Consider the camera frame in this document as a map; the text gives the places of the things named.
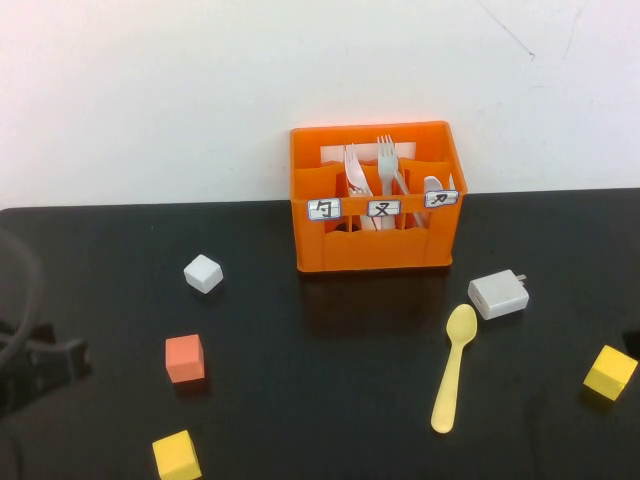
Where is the yellow plastic spoon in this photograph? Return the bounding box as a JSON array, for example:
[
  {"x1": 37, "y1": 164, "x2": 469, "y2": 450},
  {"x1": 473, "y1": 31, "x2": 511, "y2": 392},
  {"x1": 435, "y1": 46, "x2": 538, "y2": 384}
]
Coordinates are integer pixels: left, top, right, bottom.
[{"x1": 430, "y1": 303, "x2": 479, "y2": 434}]

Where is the white USB wall charger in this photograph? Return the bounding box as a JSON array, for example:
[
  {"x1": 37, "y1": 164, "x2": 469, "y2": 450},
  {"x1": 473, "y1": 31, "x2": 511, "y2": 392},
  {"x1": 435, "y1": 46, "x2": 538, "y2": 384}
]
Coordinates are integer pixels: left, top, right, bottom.
[{"x1": 467, "y1": 269, "x2": 530, "y2": 321}]

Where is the white foam cube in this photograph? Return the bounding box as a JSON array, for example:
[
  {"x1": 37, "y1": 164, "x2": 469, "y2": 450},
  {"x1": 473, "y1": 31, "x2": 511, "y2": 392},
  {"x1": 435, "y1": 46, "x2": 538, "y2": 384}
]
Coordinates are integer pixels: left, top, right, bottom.
[{"x1": 183, "y1": 253, "x2": 225, "y2": 295}]

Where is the yellow foam cube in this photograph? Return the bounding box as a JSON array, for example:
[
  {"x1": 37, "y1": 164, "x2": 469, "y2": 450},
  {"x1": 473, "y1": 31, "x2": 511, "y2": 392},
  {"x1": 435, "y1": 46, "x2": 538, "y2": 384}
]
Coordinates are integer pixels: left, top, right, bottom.
[
  {"x1": 152, "y1": 429, "x2": 203, "y2": 480},
  {"x1": 582, "y1": 344, "x2": 639, "y2": 401}
]

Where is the translucent white plastic fork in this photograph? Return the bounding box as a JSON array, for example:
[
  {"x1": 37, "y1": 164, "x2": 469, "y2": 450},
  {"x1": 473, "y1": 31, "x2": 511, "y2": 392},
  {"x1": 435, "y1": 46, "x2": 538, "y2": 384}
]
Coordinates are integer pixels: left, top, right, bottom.
[{"x1": 376, "y1": 134, "x2": 409, "y2": 231}]

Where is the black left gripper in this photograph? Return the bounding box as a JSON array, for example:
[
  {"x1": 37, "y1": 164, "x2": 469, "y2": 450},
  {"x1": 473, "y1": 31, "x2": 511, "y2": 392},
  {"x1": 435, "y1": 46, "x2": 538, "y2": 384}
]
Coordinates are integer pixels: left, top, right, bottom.
[{"x1": 0, "y1": 322, "x2": 93, "y2": 416}]

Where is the orange plastic cutlery crate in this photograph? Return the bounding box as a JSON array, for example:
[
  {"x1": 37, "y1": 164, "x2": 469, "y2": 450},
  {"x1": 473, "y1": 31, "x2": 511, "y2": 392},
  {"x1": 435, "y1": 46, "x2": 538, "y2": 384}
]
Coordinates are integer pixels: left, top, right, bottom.
[{"x1": 289, "y1": 119, "x2": 469, "y2": 274}]

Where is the orange foam cube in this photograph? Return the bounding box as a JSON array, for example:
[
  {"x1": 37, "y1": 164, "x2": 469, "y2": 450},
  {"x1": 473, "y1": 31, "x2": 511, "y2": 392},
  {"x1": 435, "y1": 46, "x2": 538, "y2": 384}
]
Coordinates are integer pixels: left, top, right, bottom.
[{"x1": 165, "y1": 334, "x2": 206, "y2": 385}]

